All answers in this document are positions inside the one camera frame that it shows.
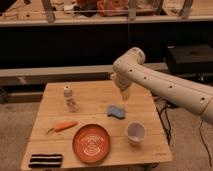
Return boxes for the long wooden shelf bench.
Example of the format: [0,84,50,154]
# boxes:
[0,0,213,27]

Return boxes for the black white striped cloth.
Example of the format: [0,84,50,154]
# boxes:
[28,154,63,168]

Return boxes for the orange toy carrot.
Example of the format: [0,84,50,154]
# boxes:
[47,121,77,134]

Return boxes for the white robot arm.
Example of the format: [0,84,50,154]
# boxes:
[113,47,213,125]

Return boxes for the wooden table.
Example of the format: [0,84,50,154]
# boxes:
[21,81,172,171]

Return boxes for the black box on right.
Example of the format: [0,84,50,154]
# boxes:
[165,45,213,74]

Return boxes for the clear plastic bottle white cap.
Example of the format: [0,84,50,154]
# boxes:
[64,86,77,112]

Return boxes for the white cup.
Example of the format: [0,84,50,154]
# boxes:
[126,122,146,146]

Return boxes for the orange object on shelf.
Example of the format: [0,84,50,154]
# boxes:
[97,0,128,16]

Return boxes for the orange plate white rings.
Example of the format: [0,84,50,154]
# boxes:
[72,123,112,164]

